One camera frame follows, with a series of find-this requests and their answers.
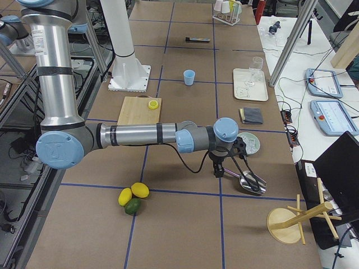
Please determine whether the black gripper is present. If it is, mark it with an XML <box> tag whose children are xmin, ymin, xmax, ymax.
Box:
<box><xmin>209</xmin><ymin>151</ymin><xmax>228</xmax><ymax>177</ymax></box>

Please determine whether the metal stirring rod black tip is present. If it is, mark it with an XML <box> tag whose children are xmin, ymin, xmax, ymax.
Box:
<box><xmin>185</xmin><ymin>36</ymin><xmax>210</xmax><ymax>43</ymax></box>

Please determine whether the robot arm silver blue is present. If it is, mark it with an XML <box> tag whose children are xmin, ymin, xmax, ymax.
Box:
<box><xmin>1</xmin><ymin>15</ymin><xmax>29</xmax><ymax>46</ymax></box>
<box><xmin>21</xmin><ymin>1</ymin><xmax>239</xmax><ymax>177</ymax></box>

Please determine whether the yellow lemon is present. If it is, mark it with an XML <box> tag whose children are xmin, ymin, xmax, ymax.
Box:
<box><xmin>118</xmin><ymin>188</ymin><xmax>132</xmax><ymax>207</ymax></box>
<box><xmin>131</xmin><ymin>182</ymin><xmax>150</xmax><ymax>198</ymax></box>

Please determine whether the light blue plastic cup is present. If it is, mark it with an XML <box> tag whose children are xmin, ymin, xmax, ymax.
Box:
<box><xmin>183</xmin><ymin>69</ymin><xmax>196</xmax><ymax>86</ymax></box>

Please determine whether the white cup rack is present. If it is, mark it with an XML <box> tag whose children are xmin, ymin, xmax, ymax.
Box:
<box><xmin>213</xmin><ymin>0</ymin><xmax>242</xmax><ymax>26</ymax></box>

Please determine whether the metal scoop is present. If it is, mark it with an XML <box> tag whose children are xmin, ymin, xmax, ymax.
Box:
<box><xmin>224</xmin><ymin>169</ymin><xmax>266</xmax><ymax>195</ymax></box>

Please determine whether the green bowl with ice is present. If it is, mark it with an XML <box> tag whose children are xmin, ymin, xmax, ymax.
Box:
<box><xmin>238</xmin><ymin>132</ymin><xmax>260</xmax><ymax>155</ymax></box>

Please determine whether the wooden mug tree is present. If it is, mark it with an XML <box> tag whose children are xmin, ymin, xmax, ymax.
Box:
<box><xmin>266</xmin><ymin>178</ymin><xmax>342</xmax><ymax>244</ymax></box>

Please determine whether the cream plastic tray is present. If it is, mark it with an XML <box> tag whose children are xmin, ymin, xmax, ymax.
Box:
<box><xmin>233</xmin><ymin>68</ymin><xmax>269</xmax><ymax>101</ymax></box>

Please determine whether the green lime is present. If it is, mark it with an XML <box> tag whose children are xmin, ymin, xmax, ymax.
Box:
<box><xmin>125</xmin><ymin>198</ymin><xmax>141</xmax><ymax>215</ymax></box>

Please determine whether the wooden cutting board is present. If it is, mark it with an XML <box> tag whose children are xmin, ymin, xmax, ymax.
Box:
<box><xmin>117</xmin><ymin>96</ymin><xmax>162</xmax><ymax>125</ymax></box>

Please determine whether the clear wine glass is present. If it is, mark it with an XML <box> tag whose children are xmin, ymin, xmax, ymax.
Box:
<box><xmin>245</xmin><ymin>57</ymin><xmax>264</xmax><ymax>87</ymax></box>

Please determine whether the black laptop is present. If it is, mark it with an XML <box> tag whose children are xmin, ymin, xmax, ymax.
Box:
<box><xmin>296</xmin><ymin>131</ymin><xmax>358</xmax><ymax>236</ymax></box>

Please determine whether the teach pendant near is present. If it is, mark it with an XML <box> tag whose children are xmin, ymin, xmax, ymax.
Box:
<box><xmin>310</xmin><ymin>100</ymin><xmax>358</xmax><ymax>137</ymax></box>

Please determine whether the teach pendant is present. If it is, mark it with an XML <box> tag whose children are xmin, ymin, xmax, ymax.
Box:
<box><xmin>310</xmin><ymin>100</ymin><xmax>358</xmax><ymax>137</ymax></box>
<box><xmin>305</xmin><ymin>68</ymin><xmax>343</xmax><ymax>99</ymax></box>

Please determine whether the white pillar with base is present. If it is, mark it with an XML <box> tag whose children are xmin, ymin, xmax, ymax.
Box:
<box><xmin>100</xmin><ymin>0</ymin><xmax>151</xmax><ymax>92</ymax></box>

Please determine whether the teach pendant far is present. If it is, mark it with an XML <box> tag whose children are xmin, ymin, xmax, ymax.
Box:
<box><xmin>305</xmin><ymin>68</ymin><xmax>343</xmax><ymax>99</ymax></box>

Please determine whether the aluminium frame post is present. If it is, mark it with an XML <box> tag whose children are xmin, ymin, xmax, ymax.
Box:
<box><xmin>269</xmin><ymin>0</ymin><xmax>318</xmax><ymax>87</ymax></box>

